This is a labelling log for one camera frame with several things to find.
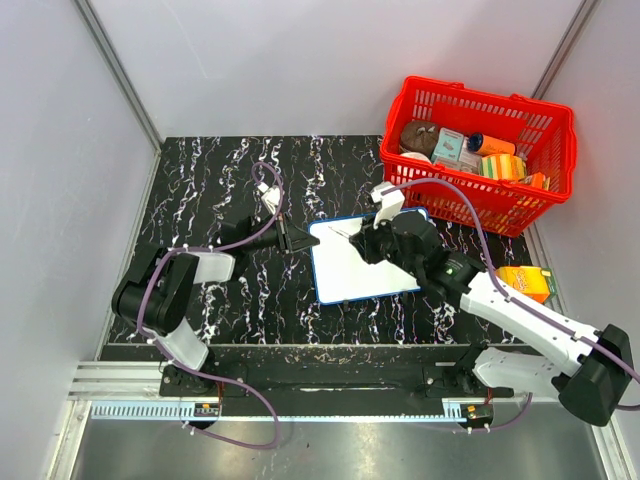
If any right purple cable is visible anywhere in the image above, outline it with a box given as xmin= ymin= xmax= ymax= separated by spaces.
xmin=382 ymin=178 xmax=640 ymax=412

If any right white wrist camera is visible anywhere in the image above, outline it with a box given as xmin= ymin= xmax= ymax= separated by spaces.
xmin=370 ymin=181 xmax=405 ymax=228

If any yellow green sponge pack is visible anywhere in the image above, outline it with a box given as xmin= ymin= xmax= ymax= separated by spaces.
xmin=478 ymin=154 xmax=527 ymax=181

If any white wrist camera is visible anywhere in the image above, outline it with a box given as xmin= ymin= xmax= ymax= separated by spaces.
xmin=258 ymin=183 xmax=282 ymax=215
xmin=370 ymin=181 xmax=405 ymax=228

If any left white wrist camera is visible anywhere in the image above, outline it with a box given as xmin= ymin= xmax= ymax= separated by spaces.
xmin=258 ymin=183 xmax=282 ymax=215

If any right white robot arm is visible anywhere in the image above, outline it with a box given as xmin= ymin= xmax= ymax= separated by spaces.
xmin=349 ymin=211 xmax=633 ymax=427

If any purple cable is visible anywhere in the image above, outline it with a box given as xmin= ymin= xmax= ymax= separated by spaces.
xmin=135 ymin=162 xmax=286 ymax=450
xmin=382 ymin=178 xmax=640 ymax=412

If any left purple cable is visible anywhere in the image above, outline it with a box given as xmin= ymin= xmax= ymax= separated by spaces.
xmin=135 ymin=162 xmax=286 ymax=450

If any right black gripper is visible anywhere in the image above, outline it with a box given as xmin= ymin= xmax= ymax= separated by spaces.
xmin=350 ymin=209 xmax=422 ymax=278

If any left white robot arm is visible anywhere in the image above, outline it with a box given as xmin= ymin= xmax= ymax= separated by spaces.
xmin=111 ymin=214 xmax=320 ymax=396

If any white round lid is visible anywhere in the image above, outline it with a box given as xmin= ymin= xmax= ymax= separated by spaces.
xmin=401 ymin=152 xmax=431 ymax=164

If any orange tube blue cap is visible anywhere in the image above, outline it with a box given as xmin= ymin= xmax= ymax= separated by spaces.
xmin=468 ymin=132 xmax=516 ymax=156

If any brown round bun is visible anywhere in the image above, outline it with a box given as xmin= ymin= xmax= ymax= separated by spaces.
xmin=399 ymin=120 xmax=440 ymax=156

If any orange snack box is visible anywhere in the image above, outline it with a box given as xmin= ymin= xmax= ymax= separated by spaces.
xmin=516 ymin=172 xmax=550 ymax=191

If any red capped whiteboard marker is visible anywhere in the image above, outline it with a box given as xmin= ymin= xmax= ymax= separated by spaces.
xmin=329 ymin=226 xmax=355 ymax=241

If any teal small box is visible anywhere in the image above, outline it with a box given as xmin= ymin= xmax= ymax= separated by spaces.
xmin=430 ymin=128 xmax=465 ymax=164

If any pale pink box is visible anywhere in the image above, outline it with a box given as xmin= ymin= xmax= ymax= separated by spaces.
xmin=458 ymin=137 xmax=482 ymax=174

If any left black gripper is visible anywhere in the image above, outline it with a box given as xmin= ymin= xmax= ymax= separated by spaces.
xmin=242 ymin=209 xmax=319 ymax=255

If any red plastic shopping basket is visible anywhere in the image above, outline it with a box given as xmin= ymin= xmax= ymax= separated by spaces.
xmin=379 ymin=76 xmax=577 ymax=237

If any orange juice carton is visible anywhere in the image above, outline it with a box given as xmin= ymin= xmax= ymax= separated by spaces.
xmin=495 ymin=266 xmax=557 ymax=304

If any blue framed whiteboard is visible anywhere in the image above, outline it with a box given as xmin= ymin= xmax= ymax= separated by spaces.
xmin=308 ymin=215 xmax=419 ymax=305

